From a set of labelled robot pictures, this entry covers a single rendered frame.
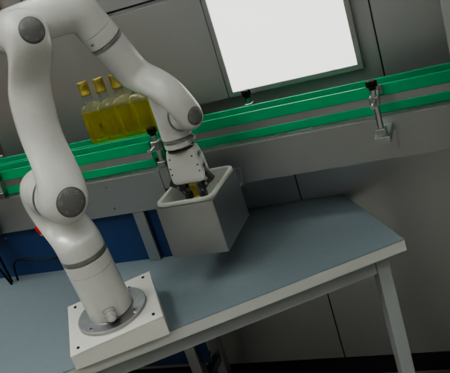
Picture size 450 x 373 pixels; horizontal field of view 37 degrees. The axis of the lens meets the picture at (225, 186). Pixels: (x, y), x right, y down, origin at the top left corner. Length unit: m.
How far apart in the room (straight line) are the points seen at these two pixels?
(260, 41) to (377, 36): 0.35
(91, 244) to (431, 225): 1.11
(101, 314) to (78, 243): 0.21
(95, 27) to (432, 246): 1.28
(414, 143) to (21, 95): 1.03
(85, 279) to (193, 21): 0.87
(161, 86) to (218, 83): 0.49
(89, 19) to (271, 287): 0.81
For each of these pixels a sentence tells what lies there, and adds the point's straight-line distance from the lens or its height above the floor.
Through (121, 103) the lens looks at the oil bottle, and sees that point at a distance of 2.11.
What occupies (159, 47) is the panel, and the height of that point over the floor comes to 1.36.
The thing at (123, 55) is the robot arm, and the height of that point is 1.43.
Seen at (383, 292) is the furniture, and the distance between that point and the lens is 1.94.
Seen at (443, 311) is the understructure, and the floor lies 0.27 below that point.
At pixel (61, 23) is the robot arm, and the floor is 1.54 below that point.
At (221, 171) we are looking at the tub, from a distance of 1.95.
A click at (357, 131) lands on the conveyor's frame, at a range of 1.89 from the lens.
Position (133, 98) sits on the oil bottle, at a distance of 2.08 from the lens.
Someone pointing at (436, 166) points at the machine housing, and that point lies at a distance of 2.15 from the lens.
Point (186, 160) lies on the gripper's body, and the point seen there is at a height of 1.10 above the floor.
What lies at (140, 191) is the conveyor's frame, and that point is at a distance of 2.04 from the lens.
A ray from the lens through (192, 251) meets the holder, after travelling 1.85.
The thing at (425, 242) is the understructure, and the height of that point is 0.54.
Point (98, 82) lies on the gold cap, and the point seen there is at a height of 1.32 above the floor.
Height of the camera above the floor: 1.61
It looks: 20 degrees down
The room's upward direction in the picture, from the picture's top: 18 degrees counter-clockwise
